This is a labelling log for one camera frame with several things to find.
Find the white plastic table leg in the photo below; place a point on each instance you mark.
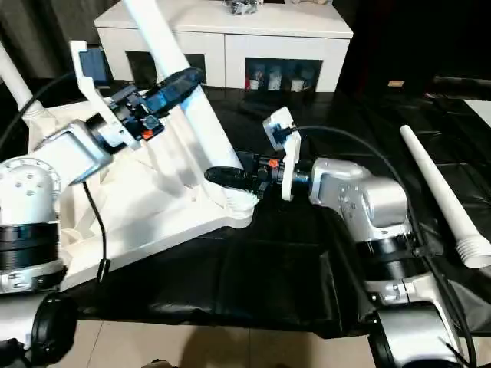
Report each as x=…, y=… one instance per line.
x=17, y=84
x=433, y=180
x=215, y=126

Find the white plastic table top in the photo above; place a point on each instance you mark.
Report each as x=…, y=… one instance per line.
x=161, y=207

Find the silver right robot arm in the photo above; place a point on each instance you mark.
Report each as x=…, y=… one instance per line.
x=360, y=195

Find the black mat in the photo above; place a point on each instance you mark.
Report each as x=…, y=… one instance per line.
x=287, y=268

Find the white cabinet with glass doors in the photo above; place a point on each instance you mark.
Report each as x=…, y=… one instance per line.
x=268, y=38

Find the grey curtain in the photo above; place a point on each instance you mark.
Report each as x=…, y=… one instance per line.
x=50, y=34

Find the small yellow object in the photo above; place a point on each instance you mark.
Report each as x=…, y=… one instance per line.
x=397, y=83

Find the white flat board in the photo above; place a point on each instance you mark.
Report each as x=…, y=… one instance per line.
x=479, y=111

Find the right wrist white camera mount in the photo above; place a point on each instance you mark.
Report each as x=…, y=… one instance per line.
x=280, y=122

